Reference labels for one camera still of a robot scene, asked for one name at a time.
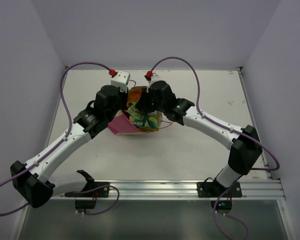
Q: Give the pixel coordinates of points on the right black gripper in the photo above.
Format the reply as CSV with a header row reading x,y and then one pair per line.
x,y
142,103

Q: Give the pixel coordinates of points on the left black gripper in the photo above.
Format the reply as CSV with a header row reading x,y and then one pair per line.
x,y
123,100

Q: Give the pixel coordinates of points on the green snack bag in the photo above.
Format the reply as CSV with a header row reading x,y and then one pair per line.
x,y
150,122

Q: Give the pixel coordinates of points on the pink and tan paper bag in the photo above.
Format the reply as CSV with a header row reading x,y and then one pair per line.
x,y
121,124

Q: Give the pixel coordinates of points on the small green snack packet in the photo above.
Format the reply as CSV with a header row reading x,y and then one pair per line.
x,y
133,111

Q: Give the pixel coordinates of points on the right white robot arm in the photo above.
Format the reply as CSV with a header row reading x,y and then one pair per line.
x,y
242,144

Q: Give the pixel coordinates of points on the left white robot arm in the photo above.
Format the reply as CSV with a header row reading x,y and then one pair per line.
x,y
32,179

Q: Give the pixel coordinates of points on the orange snack bag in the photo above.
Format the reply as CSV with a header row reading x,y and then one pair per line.
x,y
135,93

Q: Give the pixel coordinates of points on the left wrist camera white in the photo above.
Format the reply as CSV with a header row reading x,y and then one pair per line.
x,y
121,80

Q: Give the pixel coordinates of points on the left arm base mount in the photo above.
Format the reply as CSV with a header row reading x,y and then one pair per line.
x,y
96,189

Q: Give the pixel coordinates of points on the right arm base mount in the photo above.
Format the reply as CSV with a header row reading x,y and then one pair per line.
x,y
212,189

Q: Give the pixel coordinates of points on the aluminium front rail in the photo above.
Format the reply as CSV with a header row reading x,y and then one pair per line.
x,y
168,190

